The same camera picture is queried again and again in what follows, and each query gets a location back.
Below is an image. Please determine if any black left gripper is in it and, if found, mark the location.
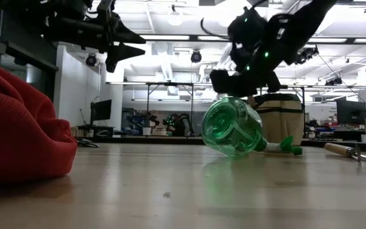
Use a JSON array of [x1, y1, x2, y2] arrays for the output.
[[44, 0, 147, 74]]

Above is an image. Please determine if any beige canvas gardening bag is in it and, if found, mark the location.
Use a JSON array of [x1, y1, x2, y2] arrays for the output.
[[252, 93, 306, 146]]

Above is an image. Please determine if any wooden-handled garden fork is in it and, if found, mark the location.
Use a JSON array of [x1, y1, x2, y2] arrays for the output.
[[324, 142, 366, 163]]

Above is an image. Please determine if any red knit glove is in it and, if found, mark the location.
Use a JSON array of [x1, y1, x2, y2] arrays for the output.
[[0, 59, 78, 184]]

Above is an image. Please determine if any green plastic spray bottle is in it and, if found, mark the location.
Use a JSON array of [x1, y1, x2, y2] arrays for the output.
[[201, 96, 304, 158]]

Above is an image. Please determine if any round white ceiling lamp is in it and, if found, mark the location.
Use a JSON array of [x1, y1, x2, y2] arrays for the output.
[[166, 4, 185, 27]]

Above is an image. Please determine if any small black computer monitor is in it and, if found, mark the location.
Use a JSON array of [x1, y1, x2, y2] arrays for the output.
[[90, 99, 112, 125]]

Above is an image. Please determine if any large black computer monitor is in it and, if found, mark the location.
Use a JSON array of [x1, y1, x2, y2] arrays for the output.
[[335, 99, 366, 126]]

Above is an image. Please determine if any black overhead light bar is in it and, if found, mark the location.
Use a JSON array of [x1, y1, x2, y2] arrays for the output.
[[138, 33, 366, 45]]

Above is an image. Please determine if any black ceiling camera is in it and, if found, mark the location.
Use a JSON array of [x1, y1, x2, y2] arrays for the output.
[[294, 45, 320, 66], [325, 77, 344, 87], [190, 50, 203, 64], [85, 53, 98, 67]]

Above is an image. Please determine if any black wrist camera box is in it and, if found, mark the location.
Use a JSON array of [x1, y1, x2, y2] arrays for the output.
[[227, 6, 268, 73]]

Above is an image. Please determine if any black metal frame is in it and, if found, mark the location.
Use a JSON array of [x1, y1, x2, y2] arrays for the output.
[[106, 81, 308, 138]]

